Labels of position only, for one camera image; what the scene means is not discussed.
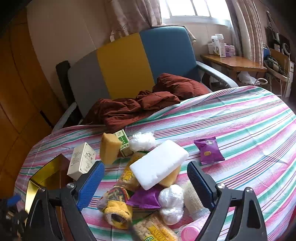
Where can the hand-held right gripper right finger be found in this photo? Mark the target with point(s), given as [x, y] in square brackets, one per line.
[200, 183]

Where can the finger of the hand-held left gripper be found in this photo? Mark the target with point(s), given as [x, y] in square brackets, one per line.
[13, 200]

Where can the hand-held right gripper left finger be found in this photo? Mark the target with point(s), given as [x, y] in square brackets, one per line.
[90, 183]

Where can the white textured cloth roll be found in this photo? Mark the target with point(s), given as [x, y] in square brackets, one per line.
[193, 201]

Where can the cream carton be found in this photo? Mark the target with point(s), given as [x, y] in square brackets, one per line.
[81, 160]

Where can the yellow sponge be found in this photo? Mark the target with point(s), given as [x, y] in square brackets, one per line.
[170, 179]
[109, 148]

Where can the white plastic bag bundle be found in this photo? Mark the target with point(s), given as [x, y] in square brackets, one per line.
[141, 141]
[171, 215]
[171, 195]

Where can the purple snack packet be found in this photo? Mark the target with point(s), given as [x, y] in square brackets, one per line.
[208, 150]
[143, 197]

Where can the yellow patterned sock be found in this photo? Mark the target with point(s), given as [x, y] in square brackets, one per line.
[118, 206]

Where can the yellow snack packet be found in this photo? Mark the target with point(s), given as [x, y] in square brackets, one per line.
[129, 176]

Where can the gold-lined storage box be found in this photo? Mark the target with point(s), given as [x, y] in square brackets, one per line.
[46, 176]

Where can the white foam block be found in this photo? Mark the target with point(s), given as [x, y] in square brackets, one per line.
[159, 163]

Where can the pink bottle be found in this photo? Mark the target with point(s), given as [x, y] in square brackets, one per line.
[190, 231]

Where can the green and white carton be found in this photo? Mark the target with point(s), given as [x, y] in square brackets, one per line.
[123, 141]

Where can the peanut bar packet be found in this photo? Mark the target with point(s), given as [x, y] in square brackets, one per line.
[152, 229]

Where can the maroon quilted jacket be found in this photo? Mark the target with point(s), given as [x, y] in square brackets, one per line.
[129, 109]

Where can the black roll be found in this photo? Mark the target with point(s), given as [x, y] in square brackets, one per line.
[62, 76]

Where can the grey yellow blue headboard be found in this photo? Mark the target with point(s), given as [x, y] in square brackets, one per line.
[124, 64]

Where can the wooden desk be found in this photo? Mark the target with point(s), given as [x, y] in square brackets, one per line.
[238, 63]

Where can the white carton green print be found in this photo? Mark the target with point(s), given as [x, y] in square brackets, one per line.
[213, 49]

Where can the purple carton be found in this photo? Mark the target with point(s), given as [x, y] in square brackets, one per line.
[230, 50]

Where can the tall white carton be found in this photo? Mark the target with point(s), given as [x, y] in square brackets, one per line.
[220, 45]

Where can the cluttered storage rack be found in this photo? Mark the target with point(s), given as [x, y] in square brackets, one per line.
[277, 62]

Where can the small white carton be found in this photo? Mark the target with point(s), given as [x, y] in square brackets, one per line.
[214, 39]

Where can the patterned curtain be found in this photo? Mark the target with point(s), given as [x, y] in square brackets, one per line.
[134, 16]
[247, 30]

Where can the window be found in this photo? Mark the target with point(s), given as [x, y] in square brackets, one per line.
[189, 9]

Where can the grey bed rail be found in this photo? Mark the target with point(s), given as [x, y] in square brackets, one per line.
[64, 115]
[217, 74]

